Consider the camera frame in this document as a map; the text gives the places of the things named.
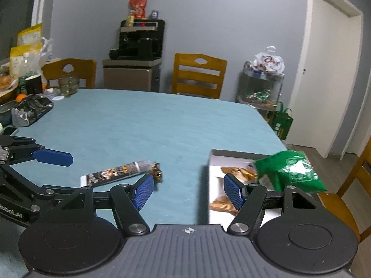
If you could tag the glass shelf cart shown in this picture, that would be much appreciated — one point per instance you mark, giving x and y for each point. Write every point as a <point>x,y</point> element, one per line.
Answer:
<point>246,81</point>

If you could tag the dark grey bowl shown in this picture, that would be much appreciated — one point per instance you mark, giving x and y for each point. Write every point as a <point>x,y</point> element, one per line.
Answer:
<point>5,114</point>

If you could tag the small blue jar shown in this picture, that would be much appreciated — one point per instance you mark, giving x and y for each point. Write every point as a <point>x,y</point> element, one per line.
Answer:
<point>154,14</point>

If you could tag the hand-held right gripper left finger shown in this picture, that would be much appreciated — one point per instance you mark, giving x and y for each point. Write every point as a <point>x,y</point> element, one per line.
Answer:
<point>143,192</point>

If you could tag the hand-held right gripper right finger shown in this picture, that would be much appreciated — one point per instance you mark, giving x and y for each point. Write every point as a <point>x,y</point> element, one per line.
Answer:
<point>233,191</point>

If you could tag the white plastic bag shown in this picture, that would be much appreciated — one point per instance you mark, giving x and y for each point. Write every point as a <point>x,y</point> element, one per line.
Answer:
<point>268,62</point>

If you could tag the red snack bag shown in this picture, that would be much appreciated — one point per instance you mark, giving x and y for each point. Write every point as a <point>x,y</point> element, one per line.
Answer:
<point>138,7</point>

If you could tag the green snack bag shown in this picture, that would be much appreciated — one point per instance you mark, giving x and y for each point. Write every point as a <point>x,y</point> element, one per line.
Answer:
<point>289,168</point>

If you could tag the grey cardboard box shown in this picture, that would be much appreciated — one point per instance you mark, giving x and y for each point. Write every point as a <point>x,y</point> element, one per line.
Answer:
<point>217,179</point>

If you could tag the gold candy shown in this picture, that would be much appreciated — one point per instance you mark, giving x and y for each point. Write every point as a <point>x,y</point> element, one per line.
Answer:
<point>158,173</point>

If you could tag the black silver foil bag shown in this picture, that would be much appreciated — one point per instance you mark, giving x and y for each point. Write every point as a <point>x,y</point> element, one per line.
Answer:
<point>32,110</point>

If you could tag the white door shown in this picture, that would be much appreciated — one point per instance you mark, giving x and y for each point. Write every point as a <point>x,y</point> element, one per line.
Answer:
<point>324,63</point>

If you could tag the long dark chocolate bar packet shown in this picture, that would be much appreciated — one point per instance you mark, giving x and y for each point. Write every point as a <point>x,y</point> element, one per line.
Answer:
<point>116,172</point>

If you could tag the glass jar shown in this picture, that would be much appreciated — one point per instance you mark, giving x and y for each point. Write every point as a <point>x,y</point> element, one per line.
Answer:
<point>69,85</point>

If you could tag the wooden chair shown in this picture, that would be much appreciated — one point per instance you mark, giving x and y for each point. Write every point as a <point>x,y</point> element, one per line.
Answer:
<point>200,75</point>
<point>339,208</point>
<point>84,72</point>

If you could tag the beige cabinet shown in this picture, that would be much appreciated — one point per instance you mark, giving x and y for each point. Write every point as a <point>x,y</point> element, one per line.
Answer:
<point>127,76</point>

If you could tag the orange fruit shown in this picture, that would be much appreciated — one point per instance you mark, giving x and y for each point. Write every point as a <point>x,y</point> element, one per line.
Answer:
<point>21,98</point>

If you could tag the green tote bag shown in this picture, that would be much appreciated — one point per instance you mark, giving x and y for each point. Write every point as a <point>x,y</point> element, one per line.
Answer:
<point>281,123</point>

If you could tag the black tea bar machine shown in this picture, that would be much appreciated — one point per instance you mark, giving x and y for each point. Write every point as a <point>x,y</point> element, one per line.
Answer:
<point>136,40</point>

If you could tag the pile of wrapped candies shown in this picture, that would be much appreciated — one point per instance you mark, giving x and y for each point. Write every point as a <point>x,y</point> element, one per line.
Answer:
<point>259,97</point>

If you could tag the small brown pastry packet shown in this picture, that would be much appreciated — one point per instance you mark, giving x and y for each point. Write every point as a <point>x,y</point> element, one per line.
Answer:
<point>237,172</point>

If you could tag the white round lid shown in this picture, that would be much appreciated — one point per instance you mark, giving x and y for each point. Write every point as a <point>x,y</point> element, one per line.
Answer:
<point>57,98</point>

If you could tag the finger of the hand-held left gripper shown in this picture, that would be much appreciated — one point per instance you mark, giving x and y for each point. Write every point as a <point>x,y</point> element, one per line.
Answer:
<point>103,198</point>
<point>52,157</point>

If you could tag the brown pastry packet white label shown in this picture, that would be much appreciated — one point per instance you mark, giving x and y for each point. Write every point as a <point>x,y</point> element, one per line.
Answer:
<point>221,204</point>

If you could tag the clear plastic bag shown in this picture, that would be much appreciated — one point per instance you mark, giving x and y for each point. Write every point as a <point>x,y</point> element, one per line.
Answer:
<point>43,52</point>

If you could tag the yellow paper bag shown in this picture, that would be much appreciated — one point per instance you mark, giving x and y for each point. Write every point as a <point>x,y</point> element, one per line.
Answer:
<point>18,59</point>
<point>29,34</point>

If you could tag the black mug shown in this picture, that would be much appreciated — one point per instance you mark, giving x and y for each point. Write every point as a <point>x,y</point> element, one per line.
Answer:
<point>30,85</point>

